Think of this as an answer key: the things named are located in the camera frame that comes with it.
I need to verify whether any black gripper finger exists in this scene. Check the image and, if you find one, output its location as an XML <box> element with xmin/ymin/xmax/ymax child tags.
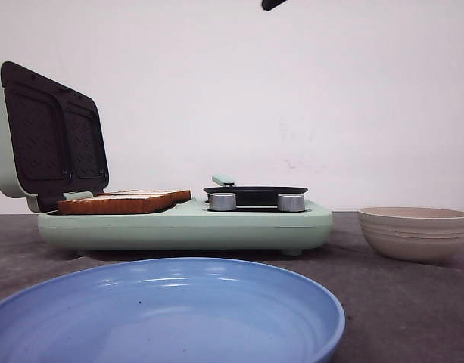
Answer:
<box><xmin>261</xmin><ymin>0</ymin><xmax>286</xmax><ymax>11</ymax></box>

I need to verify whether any white bread slice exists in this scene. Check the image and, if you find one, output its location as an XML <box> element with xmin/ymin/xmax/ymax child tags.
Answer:
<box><xmin>58</xmin><ymin>195</ymin><xmax>171</xmax><ymax>215</ymax></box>
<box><xmin>107</xmin><ymin>189</ymin><xmax>192</xmax><ymax>213</ymax></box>

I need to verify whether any mint green sandwich maker lid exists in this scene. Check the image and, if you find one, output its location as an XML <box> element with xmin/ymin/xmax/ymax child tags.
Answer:
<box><xmin>0</xmin><ymin>61</ymin><xmax>109</xmax><ymax>213</ymax></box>

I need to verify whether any beige ribbed bowl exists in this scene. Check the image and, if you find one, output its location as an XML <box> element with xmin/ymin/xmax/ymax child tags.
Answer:
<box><xmin>358</xmin><ymin>206</ymin><xmax>464</xmax><ymax>262</ymax></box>

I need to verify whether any right silver control knob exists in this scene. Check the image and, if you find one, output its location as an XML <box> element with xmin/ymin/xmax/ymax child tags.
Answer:
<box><xmin>277</xmin><ymin>194</ymin><xmax>306</xmax><ymax>213</ymax></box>

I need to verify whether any silver control knob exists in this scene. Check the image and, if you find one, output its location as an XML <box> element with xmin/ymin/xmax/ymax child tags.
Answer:
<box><xmin>208</xmin><ymin>192</ymin><xmax>237</xmax><ymax>212</ymax></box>
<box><xmin>277</xmin><ymin>194</ymin><xmax>306</xmax><ymax>213</ymax></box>

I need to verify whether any left silver control knob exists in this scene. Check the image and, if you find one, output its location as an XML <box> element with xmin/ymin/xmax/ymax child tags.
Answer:
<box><xmin>208</xmin><ymin>192</ymin><xmax>237</xmax><ymax>212</ymax></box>

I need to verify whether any mint green sandwich maker base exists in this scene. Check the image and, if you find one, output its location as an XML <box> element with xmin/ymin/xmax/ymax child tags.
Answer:
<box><xmin>37</xmin><ymin>198</ymin><xmax>332</xmax><ymax>255</ymax></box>

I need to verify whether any blue round plate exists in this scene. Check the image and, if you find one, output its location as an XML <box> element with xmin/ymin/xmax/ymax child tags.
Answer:
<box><xmin>0</xmin><ymin>258</ymin><xmax>346</xmax><ymax>362</ymax></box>

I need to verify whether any black frying pan green handle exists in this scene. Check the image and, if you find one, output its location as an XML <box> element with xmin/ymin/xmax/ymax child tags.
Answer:
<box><xmin>203</xmin><ymin>174</ymin><xmax>308</xmax><ymax>206</ymax></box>

